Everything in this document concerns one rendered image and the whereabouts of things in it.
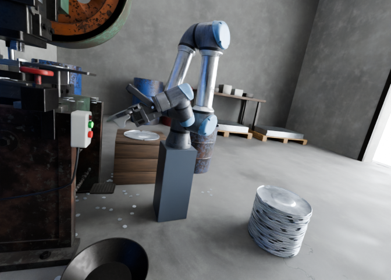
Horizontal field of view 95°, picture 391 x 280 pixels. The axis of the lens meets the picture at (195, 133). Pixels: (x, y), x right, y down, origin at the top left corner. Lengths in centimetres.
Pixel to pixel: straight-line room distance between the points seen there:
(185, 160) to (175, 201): 26
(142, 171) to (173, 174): 50
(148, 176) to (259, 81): 424
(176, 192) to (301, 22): 558
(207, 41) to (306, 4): 543
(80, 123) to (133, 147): 68
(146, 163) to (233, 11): 427
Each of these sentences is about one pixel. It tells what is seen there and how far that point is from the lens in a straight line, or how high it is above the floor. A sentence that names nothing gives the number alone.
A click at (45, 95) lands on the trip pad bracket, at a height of 69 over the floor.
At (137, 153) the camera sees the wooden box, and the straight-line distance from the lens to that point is 142.
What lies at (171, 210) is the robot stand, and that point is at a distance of 116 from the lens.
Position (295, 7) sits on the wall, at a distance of 601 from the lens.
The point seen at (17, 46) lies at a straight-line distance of 113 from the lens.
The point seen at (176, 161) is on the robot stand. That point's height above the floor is 38.
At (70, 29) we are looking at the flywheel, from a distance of 144.
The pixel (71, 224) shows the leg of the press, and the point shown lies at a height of 15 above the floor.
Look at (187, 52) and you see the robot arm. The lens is 96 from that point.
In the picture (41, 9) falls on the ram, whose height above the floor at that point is 102.
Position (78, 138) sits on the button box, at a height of 53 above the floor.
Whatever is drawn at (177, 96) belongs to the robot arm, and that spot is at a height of 74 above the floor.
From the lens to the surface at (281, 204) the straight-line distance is 115.
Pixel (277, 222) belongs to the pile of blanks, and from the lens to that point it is 111.
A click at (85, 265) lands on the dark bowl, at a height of 3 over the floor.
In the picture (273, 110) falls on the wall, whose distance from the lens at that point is 555.
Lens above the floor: 76
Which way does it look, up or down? 12 degrees down
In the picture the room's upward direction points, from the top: 9 degrees clockwise
